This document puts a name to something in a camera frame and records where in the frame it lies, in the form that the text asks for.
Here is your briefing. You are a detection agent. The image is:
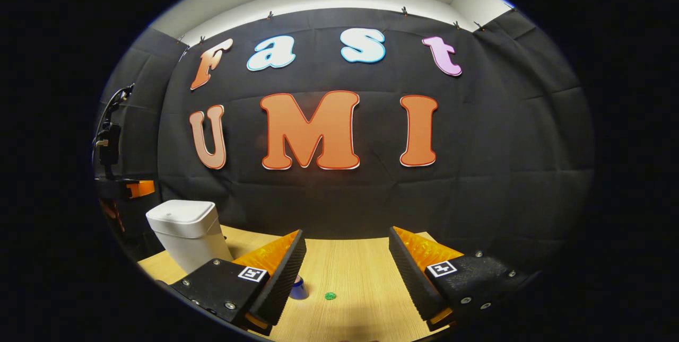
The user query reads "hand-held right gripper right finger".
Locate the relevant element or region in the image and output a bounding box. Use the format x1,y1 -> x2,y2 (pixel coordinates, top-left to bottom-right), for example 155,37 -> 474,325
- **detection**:
389,226 -> 536,332

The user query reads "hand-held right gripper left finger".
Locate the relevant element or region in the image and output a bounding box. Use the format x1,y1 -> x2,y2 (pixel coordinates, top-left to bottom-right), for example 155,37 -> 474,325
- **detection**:
171,229 -> 307,336

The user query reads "blue pop can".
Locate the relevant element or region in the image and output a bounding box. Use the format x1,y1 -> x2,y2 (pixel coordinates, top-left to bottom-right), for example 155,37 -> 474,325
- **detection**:
289,275 -> 309,300

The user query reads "white desktop garbage bin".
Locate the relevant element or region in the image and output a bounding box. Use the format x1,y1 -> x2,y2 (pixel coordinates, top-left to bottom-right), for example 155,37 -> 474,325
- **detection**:
146,199 -> 234,275

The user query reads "wooden desktop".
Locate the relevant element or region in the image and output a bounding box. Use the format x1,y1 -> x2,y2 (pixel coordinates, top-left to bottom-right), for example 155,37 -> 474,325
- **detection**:
137,224 -> 451,342

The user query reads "black backdrop cloth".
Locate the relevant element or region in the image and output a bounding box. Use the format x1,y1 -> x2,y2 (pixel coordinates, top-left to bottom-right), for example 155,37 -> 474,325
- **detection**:
94,5 -> 595,274

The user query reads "row of black cloth clips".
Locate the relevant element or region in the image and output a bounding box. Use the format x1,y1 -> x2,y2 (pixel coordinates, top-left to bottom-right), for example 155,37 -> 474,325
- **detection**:
175,7 -> 486,46

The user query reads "black hand-held gripper cable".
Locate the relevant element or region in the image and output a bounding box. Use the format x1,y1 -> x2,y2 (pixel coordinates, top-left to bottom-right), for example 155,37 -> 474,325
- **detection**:
92,84 -> 134,138

